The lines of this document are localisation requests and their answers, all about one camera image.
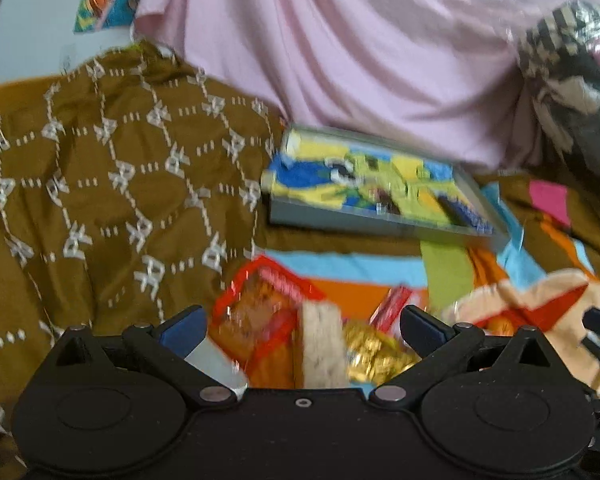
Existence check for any brown patterned cloth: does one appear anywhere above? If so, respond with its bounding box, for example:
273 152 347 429
0 42 286 480

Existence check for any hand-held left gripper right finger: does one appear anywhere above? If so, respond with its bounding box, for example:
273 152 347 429
370 305 561 408

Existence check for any red orange snack packet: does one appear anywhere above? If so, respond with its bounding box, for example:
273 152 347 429
211 255 327 391

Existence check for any pink cloth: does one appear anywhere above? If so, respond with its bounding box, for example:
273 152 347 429
132 0 600 171

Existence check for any beige snack bar packet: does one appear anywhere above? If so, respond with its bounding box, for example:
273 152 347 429
296 301 350 391

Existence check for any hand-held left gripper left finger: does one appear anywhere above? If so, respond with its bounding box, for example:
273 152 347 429
45 306 241 408

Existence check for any gold foil snack packet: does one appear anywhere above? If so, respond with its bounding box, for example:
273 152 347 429
342 321 422 385

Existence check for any black beige patterned bag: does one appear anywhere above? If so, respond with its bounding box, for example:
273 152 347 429
516 1 600 186

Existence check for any small red white packet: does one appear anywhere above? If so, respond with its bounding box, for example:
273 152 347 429
369 286 415 332

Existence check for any colourful printed blanket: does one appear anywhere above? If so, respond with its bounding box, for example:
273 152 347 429
252 170 600 401

